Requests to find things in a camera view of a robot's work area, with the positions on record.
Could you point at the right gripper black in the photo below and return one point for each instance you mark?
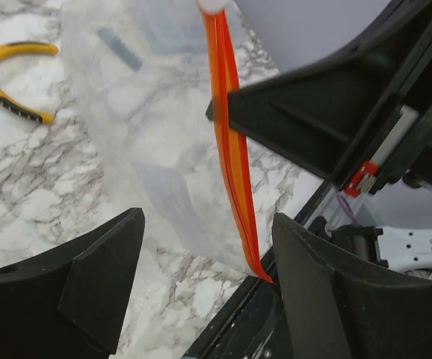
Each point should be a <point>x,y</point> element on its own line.
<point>335,117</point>

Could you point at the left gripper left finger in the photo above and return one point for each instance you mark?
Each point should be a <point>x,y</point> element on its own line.
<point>71,301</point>

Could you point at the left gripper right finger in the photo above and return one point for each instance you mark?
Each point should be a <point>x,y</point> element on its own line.
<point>340,306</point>

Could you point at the clear zip bag orange zipper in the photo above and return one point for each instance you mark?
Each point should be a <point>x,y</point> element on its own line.
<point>163,132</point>

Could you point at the yellow handled pliers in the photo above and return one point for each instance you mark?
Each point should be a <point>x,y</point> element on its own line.
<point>28,70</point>

